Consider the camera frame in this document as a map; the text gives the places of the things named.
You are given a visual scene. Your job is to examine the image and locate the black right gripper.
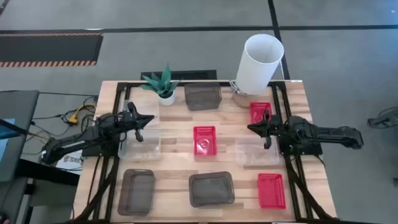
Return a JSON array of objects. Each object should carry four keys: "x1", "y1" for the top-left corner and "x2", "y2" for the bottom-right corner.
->
[{"x1": 247, "y1": 109, "x2": 284, "y2": 150}]

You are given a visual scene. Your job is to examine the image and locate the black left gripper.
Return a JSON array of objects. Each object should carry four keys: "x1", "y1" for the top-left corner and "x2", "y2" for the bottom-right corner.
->
[{"x1": 119, "y1": 101, "x2": 155, "y2": 143}]

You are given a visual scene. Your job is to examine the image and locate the red slotted plastic basket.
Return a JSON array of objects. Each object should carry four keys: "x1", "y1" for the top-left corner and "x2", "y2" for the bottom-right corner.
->
[
  {"x1": 249, "y1": 101, "x2": 274, "y2": 124},
  {"x1": 193, "y1": 125, "x2": 218, "y2": 157},
  {"x1": 257, "y1": 172, "x2": 287, "y2": 210}
]

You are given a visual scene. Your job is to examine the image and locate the grey translucent plastic basket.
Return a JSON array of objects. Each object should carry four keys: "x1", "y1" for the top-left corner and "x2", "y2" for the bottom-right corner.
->
[
  {"x1": 183, "y1": 82, "x2": 223, "y2": 112},
  {"x1": 117, "y1": 169, "x2": 156, "y2": 217},
  {"x1": 188, "y1": 170, "x2": 236, "y2": 208}
]

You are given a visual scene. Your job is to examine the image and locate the white plant pot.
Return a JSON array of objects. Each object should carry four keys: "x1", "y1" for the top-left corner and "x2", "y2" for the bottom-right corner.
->
[{"x1": 157, "y1": 90, "x2": 177, "y2": 106}]

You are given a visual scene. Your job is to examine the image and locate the round wooden lamp base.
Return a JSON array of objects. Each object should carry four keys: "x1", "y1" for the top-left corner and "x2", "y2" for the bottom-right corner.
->
[{"x1": 232, "y1": 91, "x2": 259, "y2": 110}]

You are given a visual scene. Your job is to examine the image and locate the green artificial plant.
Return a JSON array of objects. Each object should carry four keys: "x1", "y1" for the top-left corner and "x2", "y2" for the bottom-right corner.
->
[{"x1": 139, "y1": 63, "x2": 181, "y2": 99}]

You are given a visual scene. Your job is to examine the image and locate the white cylindrical lamp shade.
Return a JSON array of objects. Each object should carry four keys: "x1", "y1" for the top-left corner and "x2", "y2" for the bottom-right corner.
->
[{"x1": 235, "y1": 33, "x2": 285, "y2": 95}]

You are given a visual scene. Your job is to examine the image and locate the white printed paper bag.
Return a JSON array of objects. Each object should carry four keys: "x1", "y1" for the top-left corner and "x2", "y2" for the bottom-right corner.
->
[{"x1": 55, "y1": 150, "x2": 85, "y2": 172}]

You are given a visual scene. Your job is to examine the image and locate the black hazard-striped floor mat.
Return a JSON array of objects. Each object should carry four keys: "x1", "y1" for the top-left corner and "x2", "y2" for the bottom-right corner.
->
[{"x1": 0, "y1": 32, "x2": 104, "y2": 68}]

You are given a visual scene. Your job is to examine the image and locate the dark grey side desk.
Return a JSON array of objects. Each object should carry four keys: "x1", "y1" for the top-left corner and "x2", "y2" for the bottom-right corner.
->
[{"x1": 0, "y1": 90, "x2": 40, "y2": 224}]

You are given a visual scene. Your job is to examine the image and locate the black floor cable bundle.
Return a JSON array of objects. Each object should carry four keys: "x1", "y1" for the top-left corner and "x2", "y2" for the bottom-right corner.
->
[{"x1": 30, "y1": 95, "x2": 99, "y2": 138}]

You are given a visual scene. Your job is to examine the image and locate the black aluminium extrusion frame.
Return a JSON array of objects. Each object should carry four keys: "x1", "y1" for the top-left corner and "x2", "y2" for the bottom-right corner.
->
[{"x1": 73, "y1": 80, "x2": 339, "y2": 223}]

